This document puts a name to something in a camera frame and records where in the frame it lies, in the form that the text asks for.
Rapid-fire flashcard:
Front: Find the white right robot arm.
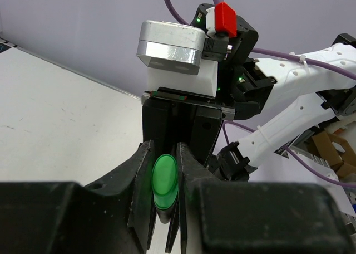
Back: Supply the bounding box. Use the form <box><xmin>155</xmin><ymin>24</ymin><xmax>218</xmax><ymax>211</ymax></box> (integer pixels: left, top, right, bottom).
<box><xmin>137</xmin><ymin>3</ymin><xmax>355</xmax><ymax>180</ymax></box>

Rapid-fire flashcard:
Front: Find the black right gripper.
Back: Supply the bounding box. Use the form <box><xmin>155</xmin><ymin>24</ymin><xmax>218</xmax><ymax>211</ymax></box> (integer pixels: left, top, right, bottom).
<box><xmin>141</xmin><ymin>3</ymin><xmax>259</xmax><ymax>167</ymax></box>

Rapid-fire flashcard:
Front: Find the right black logo sticker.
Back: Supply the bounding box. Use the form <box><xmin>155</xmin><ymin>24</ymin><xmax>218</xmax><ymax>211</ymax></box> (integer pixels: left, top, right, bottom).
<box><xmin>0</xmin><ymin>38</ymin><xmax>12</xmax><ymax>53</ymax></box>

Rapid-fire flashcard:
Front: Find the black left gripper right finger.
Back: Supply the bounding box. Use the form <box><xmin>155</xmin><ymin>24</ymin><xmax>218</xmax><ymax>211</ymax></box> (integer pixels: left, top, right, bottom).
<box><xmin>176</xmin><ymin>143</ymin><xmax>231</xmax><ymax>253</ymax></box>

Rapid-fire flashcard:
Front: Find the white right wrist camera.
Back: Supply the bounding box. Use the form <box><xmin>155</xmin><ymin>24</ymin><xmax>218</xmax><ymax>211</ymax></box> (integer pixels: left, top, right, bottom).
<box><xmin>137</xmin><ymin>2</ymin><xmax>237</xmax><ymax>97</ymax></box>

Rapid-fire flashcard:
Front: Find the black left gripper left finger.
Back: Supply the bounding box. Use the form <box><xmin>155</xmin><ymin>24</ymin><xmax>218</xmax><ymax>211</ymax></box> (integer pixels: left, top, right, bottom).
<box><xmin>63</xmin><ymin>141</ymin><xmax>155</xmax><ymax>253</ymax></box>

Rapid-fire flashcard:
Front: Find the brown cardboard box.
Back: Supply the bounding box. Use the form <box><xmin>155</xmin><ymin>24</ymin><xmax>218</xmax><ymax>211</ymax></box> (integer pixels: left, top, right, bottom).
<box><xmin>308</xmin><ymin>131</ymin><xmax>355</xmax><ymax>178</ymax></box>

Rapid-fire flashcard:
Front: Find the black highlighter green cap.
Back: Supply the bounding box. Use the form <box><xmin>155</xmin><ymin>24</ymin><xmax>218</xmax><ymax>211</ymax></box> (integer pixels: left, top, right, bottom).
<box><xmin>147</xmin><ymin>200</ymin><xmax>179</xmax><ymax>253</ymax></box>

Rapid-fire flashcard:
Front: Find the green translucent cap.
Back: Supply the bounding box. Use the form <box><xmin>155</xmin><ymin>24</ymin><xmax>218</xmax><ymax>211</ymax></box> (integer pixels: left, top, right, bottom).
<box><xmin>151</xmin><ymin>154</ymin><xmax>178</xmax><ymax>210</ymax></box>

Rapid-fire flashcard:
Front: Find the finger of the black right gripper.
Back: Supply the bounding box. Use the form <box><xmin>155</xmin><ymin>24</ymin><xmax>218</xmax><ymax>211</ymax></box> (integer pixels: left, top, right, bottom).
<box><xmin>142</xmin><ymin>99</ymin><xmax>172</xmax><ymax>154</ymax></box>

